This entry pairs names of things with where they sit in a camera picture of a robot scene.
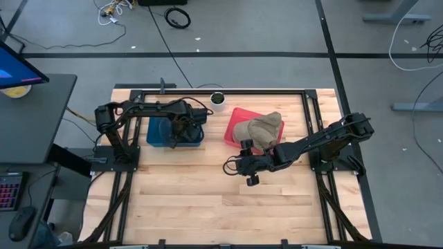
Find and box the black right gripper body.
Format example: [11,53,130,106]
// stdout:
[236,148,275,176]

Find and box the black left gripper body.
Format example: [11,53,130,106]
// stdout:
[172,112,205,142]

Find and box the dark blue denim hat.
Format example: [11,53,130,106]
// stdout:
[157,117,204,147]

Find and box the beige cap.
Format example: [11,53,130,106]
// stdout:
[232,111,283,152]

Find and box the blue plastic tray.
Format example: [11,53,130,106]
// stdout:
[145,116,206,148]

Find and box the red plastic tray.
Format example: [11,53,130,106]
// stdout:
[223,107,286,156]

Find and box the white cup with plant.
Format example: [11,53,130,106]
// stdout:
[209,91,227,113]

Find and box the black floor box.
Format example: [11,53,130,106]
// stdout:
[136,0,188,7]

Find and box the black desk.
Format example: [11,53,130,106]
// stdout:
[0,73,78,165]

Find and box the yellow bowl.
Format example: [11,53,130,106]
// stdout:
[0,84,33,100]

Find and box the grey table foot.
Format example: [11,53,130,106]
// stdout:
[362,0,433,26]
[390,95,443,113]

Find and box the computer monitor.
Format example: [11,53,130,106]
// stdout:
[0,40,51,91]

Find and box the backlit keyboard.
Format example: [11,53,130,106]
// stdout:
[0,171,24,212]

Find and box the black computer mouse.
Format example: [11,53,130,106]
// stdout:
[8,205,37,242]

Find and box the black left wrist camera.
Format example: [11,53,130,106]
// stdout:
[192,107,209,122]

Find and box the black right gripper cable loop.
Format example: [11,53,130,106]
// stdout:
[222,155,244,176]

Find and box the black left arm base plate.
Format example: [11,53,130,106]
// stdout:
[90,144,141,173]

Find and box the black table frame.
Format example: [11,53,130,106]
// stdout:
[82,87,383,243]

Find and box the long black floor cable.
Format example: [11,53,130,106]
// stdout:
[147,6,194,89]

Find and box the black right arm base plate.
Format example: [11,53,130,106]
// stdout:
[309,144,367,175]

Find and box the coiled black cable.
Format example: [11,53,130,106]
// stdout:
[163,6,192,30]

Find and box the thin black floor cable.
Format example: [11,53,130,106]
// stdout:
[9,19,127,50]

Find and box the white cable bundle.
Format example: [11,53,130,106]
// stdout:
[97,0,136,27]

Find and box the curved black floor cable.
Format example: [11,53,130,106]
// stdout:
[410,70,443,174]

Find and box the white floor cable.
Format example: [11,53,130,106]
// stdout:
[388,0,443,73]

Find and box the black cable bundle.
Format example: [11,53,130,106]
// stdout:
[419,23,443,64]

